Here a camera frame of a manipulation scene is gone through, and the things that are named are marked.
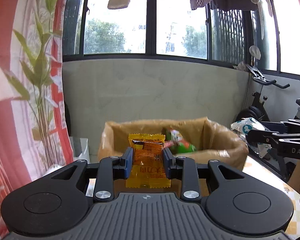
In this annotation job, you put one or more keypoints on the black exercise bike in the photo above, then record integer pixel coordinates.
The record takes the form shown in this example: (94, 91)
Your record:
(260, 110)

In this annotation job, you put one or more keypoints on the cardboard box with plastic liner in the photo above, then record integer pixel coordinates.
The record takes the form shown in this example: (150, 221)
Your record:
(215, 135)

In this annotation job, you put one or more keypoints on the checked floral tablecloth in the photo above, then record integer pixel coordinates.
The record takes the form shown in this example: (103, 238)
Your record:
(265, 180)

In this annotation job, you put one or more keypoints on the printed backdrop cloth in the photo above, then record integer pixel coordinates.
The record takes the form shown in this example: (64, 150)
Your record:
(5, 130)

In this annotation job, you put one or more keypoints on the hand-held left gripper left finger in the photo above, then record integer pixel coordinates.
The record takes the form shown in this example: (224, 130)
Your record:
(128, 162)

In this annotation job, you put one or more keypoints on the white snack packet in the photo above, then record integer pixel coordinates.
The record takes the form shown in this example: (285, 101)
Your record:
(245, 127)

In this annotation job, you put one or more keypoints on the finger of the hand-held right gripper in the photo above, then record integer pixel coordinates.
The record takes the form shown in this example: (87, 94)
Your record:
(295, 126)
(263, 137)

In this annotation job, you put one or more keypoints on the green snack packet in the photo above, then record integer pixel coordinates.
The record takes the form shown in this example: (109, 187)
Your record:
(185, 147)

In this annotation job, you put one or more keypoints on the yellow snack packet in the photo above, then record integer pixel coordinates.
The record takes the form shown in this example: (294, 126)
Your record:
(147, 152)

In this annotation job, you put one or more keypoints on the small white hanging pouch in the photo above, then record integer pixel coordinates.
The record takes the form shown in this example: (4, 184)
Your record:
(255, 52)

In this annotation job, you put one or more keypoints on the white plastic bin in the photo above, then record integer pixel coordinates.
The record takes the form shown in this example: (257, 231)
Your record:
(81, 150)

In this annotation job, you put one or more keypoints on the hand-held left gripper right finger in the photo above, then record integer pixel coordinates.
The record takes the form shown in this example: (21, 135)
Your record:
(167, 163)

